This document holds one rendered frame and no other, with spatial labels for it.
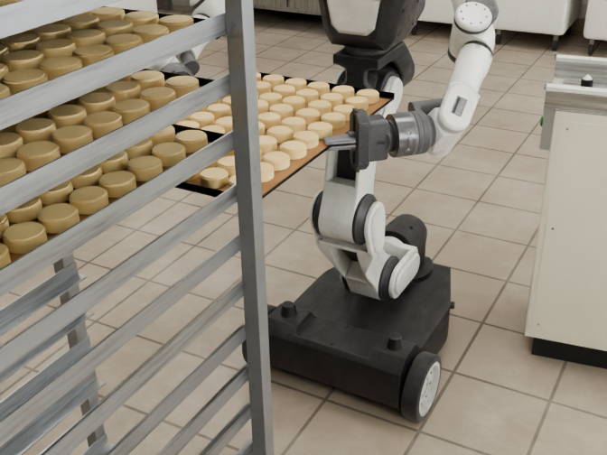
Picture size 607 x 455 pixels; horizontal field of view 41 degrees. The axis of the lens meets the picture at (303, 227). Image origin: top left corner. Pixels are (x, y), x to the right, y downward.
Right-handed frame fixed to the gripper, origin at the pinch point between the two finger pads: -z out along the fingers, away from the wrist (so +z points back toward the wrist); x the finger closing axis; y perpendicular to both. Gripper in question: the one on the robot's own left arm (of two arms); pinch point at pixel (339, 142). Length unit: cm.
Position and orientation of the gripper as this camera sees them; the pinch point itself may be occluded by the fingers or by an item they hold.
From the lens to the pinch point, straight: 159.4
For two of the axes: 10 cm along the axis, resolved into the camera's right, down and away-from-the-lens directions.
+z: 9.6, -1.5, 2.4
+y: 2.8, 4.4, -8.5
